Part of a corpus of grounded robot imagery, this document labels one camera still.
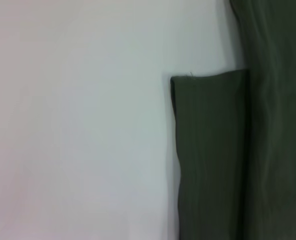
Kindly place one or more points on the dark green FREE t-shirt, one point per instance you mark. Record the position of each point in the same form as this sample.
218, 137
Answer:
238, 150

